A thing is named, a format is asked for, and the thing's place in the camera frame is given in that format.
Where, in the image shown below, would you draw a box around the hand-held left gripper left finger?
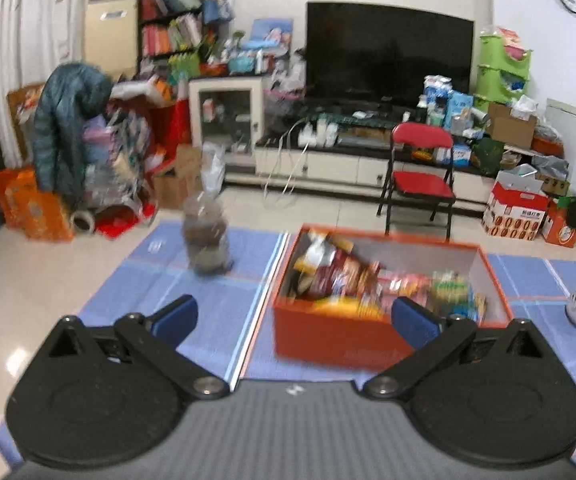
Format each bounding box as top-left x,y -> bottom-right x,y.
35,295 -> 230,402

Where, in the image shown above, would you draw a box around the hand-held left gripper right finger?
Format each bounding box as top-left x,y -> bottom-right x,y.
362,296 -> 558,402

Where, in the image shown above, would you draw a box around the pile of snack packets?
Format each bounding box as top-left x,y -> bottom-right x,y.
288,230 -> 489,322

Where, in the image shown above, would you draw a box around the orange cardboard box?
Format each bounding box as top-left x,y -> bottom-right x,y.
273,224 -> 515,374

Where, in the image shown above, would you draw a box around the blue checked tablecloth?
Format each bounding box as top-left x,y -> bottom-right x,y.
0,220 -> 576,467

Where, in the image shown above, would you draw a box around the glass jar with dark contents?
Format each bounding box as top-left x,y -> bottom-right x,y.
180,192 -> 234,277

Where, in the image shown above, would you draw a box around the tape roll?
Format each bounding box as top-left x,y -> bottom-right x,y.
69,210 -> 97,235

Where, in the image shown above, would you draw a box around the red folding chair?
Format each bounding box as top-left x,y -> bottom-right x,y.
377,122 -> 458,241

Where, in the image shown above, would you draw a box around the open cardboard box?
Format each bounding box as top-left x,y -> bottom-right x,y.
152,145 -> 204,209

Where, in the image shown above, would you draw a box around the red and white carton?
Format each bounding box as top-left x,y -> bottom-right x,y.
482,170 -> 552,241

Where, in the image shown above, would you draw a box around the orange gift bag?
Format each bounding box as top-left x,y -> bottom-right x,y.
20,191 -> 77,244
0,167 -> 40,232

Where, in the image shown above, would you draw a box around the white television stand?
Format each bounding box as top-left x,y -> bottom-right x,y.
225,110 -> 500,204

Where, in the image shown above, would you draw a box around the orange juice carton box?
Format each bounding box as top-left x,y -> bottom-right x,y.
540,197 -> 576,249

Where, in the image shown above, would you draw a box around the dark green bag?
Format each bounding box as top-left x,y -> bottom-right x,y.
472,137 -> 505,176

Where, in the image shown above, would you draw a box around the red paper bag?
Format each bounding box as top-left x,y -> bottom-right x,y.
170,99 -> 192,147

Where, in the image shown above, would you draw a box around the white glass-door cabinet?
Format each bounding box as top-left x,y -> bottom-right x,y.
188,76 -> 265,167

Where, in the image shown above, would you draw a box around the brown cardboard box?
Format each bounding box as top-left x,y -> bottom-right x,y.
488,102 -> 539,150

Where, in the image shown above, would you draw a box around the dark green puffer jacket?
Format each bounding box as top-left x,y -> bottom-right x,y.
33,62 -> 114,209

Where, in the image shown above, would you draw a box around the blue and white cartons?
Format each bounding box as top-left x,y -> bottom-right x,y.
422,75 -> 474,129

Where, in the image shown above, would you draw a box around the wooden chair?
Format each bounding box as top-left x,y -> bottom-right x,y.
7,84 -> 47,167

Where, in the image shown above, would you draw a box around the green stacked storage bins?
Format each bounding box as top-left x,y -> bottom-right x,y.
474,34 -> 533,112

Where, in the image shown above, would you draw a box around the black television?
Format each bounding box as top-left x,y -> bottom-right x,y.
305,1 -> 475,109

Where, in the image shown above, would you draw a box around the standing air conditioner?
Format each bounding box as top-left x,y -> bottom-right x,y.
84,0 -> 142,82

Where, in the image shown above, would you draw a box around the dark bookshelf with books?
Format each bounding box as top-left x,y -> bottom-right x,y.
137,0 -> 235,79

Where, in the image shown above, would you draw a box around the blue picture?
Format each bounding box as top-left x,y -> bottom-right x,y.
250,19 -> 294,49

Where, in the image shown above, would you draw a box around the white curtain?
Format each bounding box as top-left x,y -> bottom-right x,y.
0,0 -> 92,172

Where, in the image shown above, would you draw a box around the wire cart with clothes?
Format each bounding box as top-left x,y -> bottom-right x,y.
83,109 -> 157,222

